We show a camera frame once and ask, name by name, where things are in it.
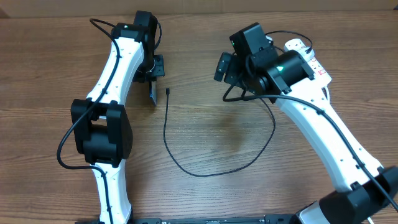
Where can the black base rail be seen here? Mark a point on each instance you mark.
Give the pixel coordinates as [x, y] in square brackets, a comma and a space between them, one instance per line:
[267, 219]

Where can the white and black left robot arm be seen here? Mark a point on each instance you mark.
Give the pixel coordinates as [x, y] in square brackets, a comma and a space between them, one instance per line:
[100, 125]

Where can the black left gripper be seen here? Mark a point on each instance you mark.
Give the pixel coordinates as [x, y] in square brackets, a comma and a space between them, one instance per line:
[159, 70]

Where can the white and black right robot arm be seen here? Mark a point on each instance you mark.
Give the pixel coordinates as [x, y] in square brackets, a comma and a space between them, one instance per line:
[294, 80]

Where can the white charger plug adapter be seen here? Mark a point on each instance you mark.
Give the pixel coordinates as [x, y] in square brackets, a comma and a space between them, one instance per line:
[307, 53]

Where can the white power strip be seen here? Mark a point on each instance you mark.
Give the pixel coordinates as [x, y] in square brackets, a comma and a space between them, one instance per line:
[322, 77]

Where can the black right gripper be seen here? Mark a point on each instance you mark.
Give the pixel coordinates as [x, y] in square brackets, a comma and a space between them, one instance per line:
[234, 76]

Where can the Samsung Galaxy smartphone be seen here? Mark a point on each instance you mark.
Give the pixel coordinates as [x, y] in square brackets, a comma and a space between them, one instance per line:
[152, 92]

